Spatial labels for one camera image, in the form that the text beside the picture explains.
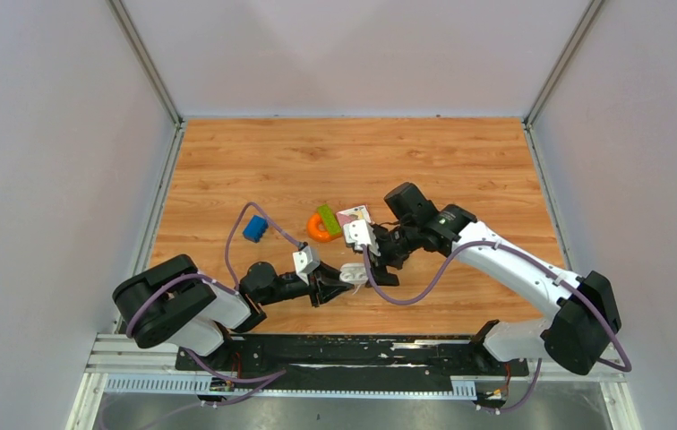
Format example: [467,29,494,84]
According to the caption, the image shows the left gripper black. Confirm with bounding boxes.
[260,259,356,308]

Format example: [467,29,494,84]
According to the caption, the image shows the white earbud charging case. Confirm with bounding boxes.
[339,262,368,286]

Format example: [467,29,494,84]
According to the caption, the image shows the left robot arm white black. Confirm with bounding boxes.
[112,251,355,370]

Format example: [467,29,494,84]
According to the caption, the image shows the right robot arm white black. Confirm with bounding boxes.
[344,182,632,375]

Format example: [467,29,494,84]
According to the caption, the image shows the green toy block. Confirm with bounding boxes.
[316,204,343,240]

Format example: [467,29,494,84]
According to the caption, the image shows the pink patterned card box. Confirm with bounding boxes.
[335,204,373,228]

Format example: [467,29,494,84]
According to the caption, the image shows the blue toy block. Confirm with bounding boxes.
[242,215,269,243]

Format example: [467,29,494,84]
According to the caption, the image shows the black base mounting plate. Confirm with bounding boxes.
[202,334,528,391]

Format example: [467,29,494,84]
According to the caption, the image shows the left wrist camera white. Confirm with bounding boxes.
[292,245,321,284]

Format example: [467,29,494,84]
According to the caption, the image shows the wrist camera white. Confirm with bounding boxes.
[292,245,321,284]
[342,219,381,256]

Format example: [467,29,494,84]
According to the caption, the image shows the orange ring toy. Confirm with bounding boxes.
[306,212,343,243]

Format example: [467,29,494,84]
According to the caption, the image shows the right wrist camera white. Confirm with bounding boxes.
[342,219,381,256]

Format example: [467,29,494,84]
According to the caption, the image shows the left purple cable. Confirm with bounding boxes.
[125,202,307,430]

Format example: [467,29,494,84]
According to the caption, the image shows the white slotted cable duct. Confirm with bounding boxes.
[103,374,477,400]

